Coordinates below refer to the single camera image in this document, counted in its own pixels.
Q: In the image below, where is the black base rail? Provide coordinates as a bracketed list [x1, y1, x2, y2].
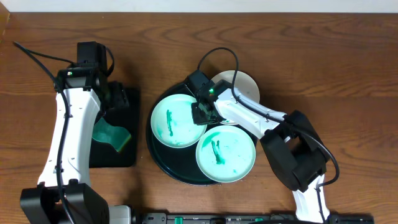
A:
[132, 213, 375, 224]

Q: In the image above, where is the white plate with green smear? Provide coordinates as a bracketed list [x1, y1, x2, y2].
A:
[210, 70, 261, 126]

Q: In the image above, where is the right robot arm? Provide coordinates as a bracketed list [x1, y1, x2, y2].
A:
[185, 80, 335, 223]

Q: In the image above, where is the rectangular black tray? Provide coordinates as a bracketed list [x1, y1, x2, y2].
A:
[90, 88, 140, 168]

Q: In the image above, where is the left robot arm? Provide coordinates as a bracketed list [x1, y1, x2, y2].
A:
[20, 67, 132, 223]

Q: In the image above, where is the green sponge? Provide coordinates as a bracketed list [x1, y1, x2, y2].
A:
[92, 118, 132, 152]

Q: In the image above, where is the mint green plate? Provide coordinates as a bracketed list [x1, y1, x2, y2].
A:
[150, 94, 207, 148]
[196, 125, 256, 183]

